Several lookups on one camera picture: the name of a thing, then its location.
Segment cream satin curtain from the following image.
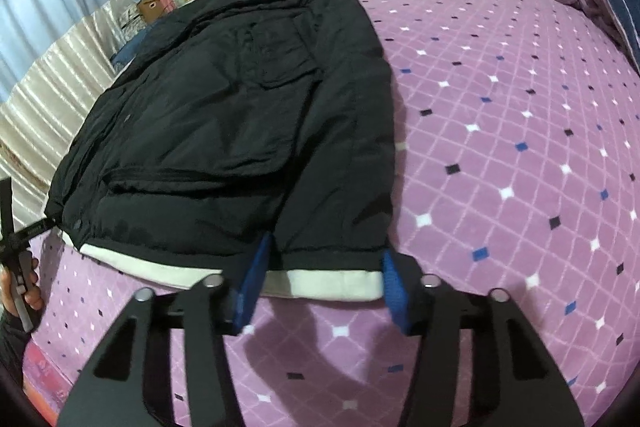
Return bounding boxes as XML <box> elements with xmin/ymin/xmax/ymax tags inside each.
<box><xmin>0</xmin><ymin>0</ymin><xmax>146</xmax><ymax>228</ymax></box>

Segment black padded jacket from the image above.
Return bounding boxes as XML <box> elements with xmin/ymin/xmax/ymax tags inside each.
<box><xmin>44</xmin><ymin>0</ymin><xmax>398</xmax><ymax>303</ymax></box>

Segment bed with purple dotted sheet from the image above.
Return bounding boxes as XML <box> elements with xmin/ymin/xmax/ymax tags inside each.
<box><xmin>20</xmin><ymin>0</ymin><xmax>640</xmax><ymax>427</ymax></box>

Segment person's left hand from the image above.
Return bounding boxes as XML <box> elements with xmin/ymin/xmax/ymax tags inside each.
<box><xmin>0</xmin><ymin>256</ymin><xmax>45</xmax><ymax>315</ymax></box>

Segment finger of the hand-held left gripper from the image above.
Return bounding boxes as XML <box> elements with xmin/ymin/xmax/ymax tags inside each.
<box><xmin>0</xmin><ymin>177</ymin><xmax>56</xmax><ymax>280</ymax></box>

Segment person's left forearm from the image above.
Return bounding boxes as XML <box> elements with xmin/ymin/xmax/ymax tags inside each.
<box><xmin>0</xmin><ymin>312</ymin><xmax>32</xmax><ymax>408</ymax></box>

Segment blue cloth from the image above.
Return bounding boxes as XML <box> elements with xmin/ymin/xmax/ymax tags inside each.
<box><xmin>111</xmin><ymin>29</ymin><xmax>151</xmax><ymax>68</ymax></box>

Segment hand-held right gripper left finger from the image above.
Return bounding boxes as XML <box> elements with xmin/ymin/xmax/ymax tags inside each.
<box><xmin>57</xmin><ymin>234</ymin><xmax>275</xmax><ymax>427</ymax></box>

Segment cardboard box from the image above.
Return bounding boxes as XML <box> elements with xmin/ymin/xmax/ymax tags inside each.
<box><xmin>137</xmin><ymin>0</ymin><xmax>163</xmax><ymax>25</ymax></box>

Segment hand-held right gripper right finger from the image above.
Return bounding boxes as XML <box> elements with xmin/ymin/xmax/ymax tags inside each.
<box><xmin>381</xmin><ymin>251</ymin><xmax>586</xmax><ymax>427</ymax></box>

